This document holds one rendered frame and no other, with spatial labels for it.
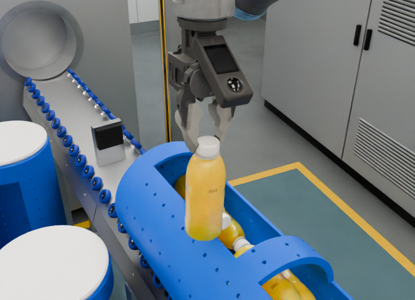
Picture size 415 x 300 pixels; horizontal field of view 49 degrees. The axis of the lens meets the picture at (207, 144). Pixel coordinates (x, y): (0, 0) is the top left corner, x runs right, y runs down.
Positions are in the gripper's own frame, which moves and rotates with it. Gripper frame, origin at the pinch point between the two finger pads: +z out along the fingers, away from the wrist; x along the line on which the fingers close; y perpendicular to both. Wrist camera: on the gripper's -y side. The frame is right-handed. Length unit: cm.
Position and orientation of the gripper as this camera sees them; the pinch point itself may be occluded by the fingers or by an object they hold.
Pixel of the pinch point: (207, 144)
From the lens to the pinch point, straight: 74.4
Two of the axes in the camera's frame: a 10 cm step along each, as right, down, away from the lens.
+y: -4.8, -4.2, 7.7
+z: -0.2, 8.9, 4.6
